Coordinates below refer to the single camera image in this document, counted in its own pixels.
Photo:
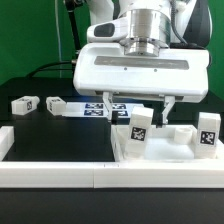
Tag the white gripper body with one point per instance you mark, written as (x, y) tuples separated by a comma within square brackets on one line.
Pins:
[(179, 73)]

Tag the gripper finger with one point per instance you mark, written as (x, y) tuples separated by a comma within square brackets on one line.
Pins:
[(108, 102), (168, 104)]

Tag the white square table top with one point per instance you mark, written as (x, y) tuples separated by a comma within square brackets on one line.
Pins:
[(173, 143)]

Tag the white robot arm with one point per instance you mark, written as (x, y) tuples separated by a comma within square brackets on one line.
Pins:
[(151, 50)]

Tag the white sheet with markers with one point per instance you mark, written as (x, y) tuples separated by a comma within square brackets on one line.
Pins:
[(87, 109)]

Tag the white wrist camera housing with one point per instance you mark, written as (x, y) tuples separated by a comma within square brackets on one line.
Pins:
[(112, 31)]

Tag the white U-shaped fence wall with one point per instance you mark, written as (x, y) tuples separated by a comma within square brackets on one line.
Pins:
[(116, 174)]

